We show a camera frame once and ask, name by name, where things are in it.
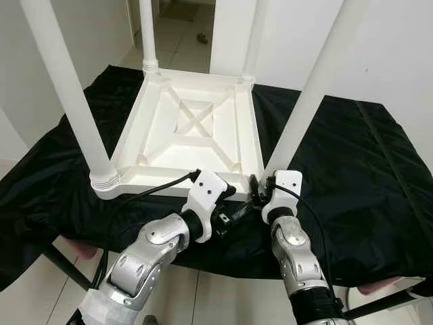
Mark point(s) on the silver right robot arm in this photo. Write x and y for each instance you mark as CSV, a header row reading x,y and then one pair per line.
x,y
298,257

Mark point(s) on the white door frame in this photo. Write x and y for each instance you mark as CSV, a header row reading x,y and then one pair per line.
x,y
132,20

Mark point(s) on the black table cloth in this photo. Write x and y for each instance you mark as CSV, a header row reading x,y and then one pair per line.
x,y
379,169

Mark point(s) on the white plastic table top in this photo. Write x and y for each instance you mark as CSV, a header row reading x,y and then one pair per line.
x,y
155,128

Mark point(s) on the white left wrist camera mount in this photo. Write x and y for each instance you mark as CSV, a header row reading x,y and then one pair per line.
x,y
206,189

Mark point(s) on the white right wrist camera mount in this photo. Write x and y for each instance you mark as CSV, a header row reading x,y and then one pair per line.
x,y
287,183

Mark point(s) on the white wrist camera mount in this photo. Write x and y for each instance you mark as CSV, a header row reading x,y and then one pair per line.
x,y
287,183
206,189

